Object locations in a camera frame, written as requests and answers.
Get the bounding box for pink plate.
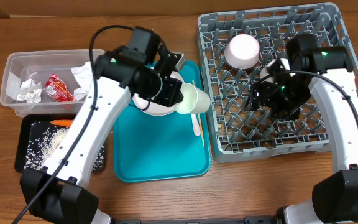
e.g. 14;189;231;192
131;70;186;117

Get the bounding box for white bowl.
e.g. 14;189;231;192
260;58;290;83

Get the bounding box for white paper cup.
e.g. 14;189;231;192
173;83;211;114

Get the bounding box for white napkin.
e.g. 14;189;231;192
71;61;93;101

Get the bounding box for orange carrot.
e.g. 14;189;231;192
50;119;73;127

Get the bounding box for red snack wrapper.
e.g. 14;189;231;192
44;73;75;102

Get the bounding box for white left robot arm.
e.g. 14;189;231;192
20;27;186;223

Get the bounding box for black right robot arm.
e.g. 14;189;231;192
246;34;358;223

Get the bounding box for grey dishwasher rack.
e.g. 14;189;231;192
196;2;356;163

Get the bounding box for wooden chopstick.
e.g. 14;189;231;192
192;80;205;147

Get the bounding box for pink plastic fork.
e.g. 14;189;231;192
191;114;201;136

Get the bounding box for teal plastic tray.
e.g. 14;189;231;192
112;60;212;183

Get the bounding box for clear plastic bin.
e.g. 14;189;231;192
0;49;90;116

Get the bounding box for spilled rice pile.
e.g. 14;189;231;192
23;121;105;172

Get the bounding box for small crumpled paper ball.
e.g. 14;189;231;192
16;79;42;103

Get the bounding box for black tray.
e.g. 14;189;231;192
14;113;106;174

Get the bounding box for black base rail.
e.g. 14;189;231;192
112;215;285;224

